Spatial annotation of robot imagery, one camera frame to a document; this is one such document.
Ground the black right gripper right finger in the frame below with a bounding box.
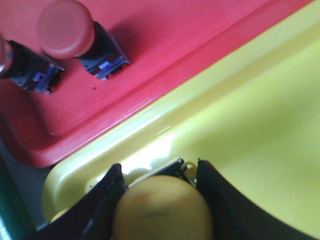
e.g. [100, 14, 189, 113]
[197, 159, 314, 240]

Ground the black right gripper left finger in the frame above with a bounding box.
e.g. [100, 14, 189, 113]
[25, 163, 125, 240]

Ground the red mushroom push button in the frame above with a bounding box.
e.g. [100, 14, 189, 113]
[0, 37, 66, 94]
[36, 0, 130, 80]

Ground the green conveyor belt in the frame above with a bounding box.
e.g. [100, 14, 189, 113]
[0, 143, 36, 240]

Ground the yellow plastic tray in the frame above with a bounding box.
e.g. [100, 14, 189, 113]
[42, 0, 320, 238]

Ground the red plastic bin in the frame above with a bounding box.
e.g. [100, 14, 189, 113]
[0, 0, 308, 168]

